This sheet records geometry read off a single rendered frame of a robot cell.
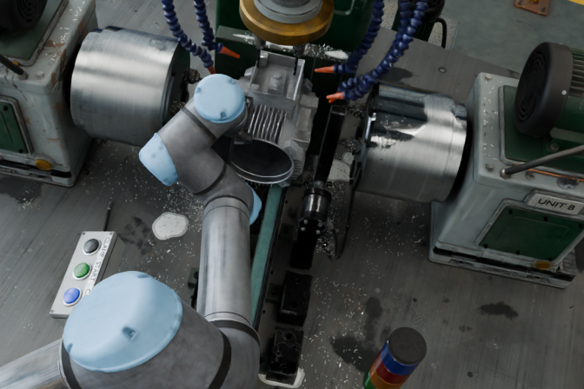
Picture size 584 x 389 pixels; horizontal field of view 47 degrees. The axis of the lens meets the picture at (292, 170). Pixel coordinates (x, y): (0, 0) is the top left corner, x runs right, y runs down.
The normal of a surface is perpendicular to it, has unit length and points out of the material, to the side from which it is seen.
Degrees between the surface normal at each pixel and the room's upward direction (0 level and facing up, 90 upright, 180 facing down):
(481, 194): 89
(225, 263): 19
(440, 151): 39
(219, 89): 30
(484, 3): 0
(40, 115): 89
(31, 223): 0
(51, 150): 89
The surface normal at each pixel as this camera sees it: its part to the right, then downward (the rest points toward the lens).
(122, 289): -0.47, -0.69
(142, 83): 0.00, 0.00
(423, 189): -0.15, 0.73
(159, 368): 0.43, 0.30
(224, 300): 0.06, -0.81
